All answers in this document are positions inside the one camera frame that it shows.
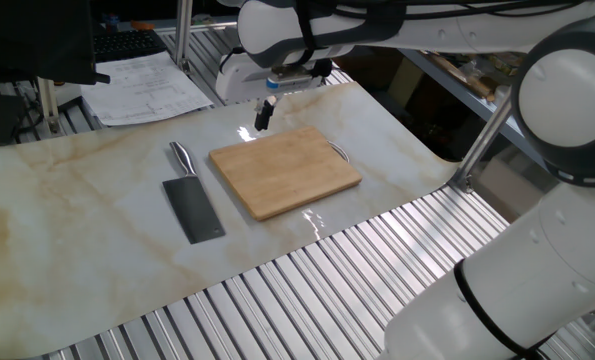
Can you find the marble pattern table mat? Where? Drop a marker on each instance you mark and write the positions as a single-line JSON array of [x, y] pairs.
[[77, 225]]

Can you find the steel cleaver knife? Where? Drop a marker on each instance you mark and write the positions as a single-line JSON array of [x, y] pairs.
[[192, 205]]

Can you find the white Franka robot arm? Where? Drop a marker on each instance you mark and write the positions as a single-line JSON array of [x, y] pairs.
[[552, 280]]

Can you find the grey metal shelf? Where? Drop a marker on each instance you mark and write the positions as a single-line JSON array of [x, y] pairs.
[[457, 85]]

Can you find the black monitor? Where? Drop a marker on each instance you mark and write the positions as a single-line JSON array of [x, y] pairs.
[[32, 40]]

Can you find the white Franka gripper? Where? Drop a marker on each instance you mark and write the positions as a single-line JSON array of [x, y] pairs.
[[234, 82]]

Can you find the wooden cutting board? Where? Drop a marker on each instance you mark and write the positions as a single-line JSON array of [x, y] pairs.
[[282, 172]]

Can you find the aluminium frame post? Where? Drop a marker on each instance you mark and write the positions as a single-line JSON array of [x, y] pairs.
[[48, 105], [183, 35], [479, 145]]

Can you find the printed paper sheet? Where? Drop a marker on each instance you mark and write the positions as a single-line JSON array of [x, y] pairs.
[[142, 90]]

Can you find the black keyboard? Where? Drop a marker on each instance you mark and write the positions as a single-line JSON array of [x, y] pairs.
[[127, 45]]

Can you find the orange small object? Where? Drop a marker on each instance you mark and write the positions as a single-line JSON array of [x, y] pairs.
[[142, 25]]

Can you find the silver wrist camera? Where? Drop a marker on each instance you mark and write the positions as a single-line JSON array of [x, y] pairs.
[[292, 80]]

